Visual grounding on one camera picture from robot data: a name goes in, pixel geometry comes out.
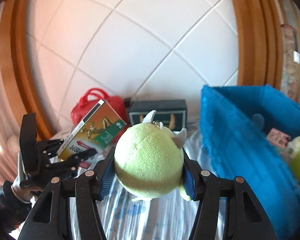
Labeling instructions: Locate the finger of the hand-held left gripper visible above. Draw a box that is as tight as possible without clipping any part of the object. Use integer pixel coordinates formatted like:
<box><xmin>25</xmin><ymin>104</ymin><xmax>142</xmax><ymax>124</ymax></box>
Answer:
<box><xmin>39</xmin><ymin>139</ymin><xmax>65</xmax><ymax>157</ymax></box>
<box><xmin>48</xmin><ymin>149</ymin><xmax>98</xmax><ymax>173</ymax></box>

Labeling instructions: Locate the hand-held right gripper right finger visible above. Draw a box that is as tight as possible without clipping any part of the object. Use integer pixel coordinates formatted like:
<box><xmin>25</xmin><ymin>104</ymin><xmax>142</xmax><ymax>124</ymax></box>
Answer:
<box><xmin>182</xmin><ymin>150</ymin><xmax>278</xmax><ymax>240</ymax></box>

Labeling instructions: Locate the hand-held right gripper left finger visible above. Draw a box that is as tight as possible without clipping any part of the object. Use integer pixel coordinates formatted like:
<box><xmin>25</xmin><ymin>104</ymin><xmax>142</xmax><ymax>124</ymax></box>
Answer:
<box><xmin>17</xmin><ymin>146</ymin><xmax>115</xmax><ymax>240</ymax></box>

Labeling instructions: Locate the orange green medicine box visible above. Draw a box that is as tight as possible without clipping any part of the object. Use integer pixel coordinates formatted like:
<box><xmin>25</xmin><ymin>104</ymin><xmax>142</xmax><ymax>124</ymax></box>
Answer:
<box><xmin>58</xmin><ymin>99</ymin><xmax>127</xmax><ymax>169</ymax></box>

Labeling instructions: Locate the dark green gift bag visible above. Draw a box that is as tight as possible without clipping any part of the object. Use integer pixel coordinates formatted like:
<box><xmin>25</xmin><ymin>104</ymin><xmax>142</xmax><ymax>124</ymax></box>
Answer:
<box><xmin>128</xmin><ymin>99</ymin><xmax>187</xmax><ymax>132</ymax></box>

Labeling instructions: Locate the wooden door frame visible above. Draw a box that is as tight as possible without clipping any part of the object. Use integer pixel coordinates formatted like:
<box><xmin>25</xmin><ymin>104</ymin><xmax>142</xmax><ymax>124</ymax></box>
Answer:
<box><xmin>226</xmin><ymin>0</ymin><xmax>284</xmax><ymax>88</ymax></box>
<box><xmin>0</xmin><ymin>0</ymin><xmax>55</xmax><ymax>140</ymax></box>

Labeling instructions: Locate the red bear-shaped case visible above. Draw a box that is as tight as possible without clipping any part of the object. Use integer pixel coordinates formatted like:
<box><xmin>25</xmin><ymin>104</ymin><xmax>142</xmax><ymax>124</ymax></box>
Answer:
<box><xmin>70</xmin><ymin>88</ymin><xmax>127</xmax><ymax>128</ymax></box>

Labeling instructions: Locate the small green monster plush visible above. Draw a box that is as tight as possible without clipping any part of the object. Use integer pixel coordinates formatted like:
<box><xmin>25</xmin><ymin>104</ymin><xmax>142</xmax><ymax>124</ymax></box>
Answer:
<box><xmin>114</xmin><ymin>110</ymin><xmax>193</xmax><ymax>202</ymax></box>

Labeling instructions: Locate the person's left forearm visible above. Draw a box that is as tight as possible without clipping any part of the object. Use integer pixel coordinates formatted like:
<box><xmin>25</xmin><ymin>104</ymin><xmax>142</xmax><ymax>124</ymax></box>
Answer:
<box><xmin>0</xmin><ymin>180</ymin><xmax>34</xmax><ymax>233</ymax></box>

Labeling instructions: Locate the rolled patterned rug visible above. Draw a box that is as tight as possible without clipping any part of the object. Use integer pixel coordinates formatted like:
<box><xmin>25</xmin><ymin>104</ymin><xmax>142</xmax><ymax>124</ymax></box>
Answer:
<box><xmin>281</xmin><ymin>24</ymin><xmax>300</xmax><ymax>100</ymax></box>

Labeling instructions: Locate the grey patterned curtain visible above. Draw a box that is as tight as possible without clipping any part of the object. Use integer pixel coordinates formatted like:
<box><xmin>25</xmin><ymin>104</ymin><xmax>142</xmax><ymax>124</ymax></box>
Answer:
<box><xmin>275</xmin><ymin>0</ymin><xmax>300</xmax><ymax>110</ymax></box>

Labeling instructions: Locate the pink white carton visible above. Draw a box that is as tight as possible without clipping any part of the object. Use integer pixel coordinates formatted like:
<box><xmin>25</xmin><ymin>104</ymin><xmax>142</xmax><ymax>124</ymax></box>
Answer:
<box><xmin>266</xmin><ymin>128</ymin><xmax>292</xmax><ymax>151</ymax></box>

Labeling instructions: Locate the blue plastic crate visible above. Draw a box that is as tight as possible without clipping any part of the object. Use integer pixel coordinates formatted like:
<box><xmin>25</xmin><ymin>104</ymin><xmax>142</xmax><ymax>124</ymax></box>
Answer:
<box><xmin>199</xmin><ymin>84</ymin><xmax>300</xmax><ymax>240</ymax></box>

